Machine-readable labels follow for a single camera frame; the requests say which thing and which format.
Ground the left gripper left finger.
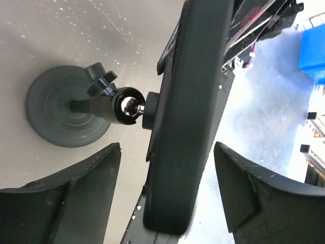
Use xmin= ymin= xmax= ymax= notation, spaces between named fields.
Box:
xmin=1 ymin=143 xmax=121 ymax=243

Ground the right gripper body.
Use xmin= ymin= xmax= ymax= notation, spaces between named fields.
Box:
xmin=220 ymin=0 xmax=304 ymax=74

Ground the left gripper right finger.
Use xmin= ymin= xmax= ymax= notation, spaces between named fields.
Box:
xmin=214 ymin=142 xmax=324 ymax=243

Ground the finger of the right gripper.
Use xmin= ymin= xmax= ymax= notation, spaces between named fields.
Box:
xmin=156 ymin=20 xmax=180 ymax=75
xmin=223 ymin=0 xmax=295 ymax=64

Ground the black phone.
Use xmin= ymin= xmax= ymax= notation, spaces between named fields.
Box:
xmin=143 ymin=1 xmax=234 ymax=235

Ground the black phone stand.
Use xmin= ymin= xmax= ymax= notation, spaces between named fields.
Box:
xmin=25 ymin=63 xmax=159 ymax=148

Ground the blue plastic bin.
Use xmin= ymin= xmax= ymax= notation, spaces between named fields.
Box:
xmin=299 ymin=24 xmax=325 ymax=85

